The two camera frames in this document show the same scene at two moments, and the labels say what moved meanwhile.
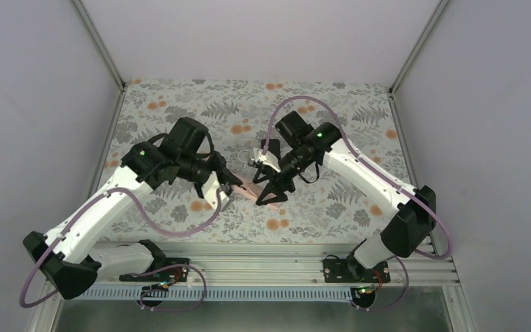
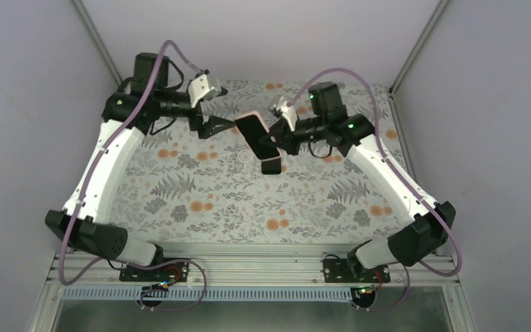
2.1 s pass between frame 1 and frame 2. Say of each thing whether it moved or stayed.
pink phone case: moved
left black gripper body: moved
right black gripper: moved
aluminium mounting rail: stayed
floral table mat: stayed
